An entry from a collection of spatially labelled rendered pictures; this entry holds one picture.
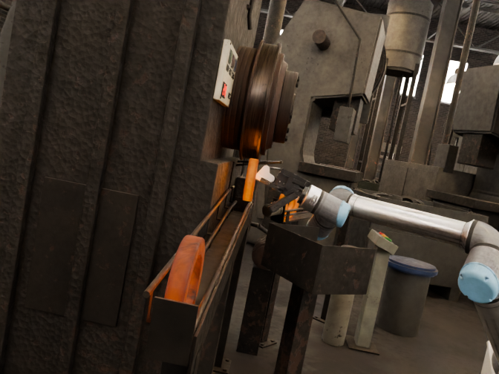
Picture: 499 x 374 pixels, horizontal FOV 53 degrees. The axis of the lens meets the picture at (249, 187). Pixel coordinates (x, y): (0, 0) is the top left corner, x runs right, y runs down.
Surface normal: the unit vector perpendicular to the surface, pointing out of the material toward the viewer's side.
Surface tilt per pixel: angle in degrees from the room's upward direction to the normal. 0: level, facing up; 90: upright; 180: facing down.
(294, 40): 90
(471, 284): 125
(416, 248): 90
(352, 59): 90
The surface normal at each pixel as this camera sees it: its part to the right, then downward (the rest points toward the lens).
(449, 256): 0.19, 0.12
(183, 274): 0.03, -0.40
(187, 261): 0.07, -0.60
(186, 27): -0.07, 0.07
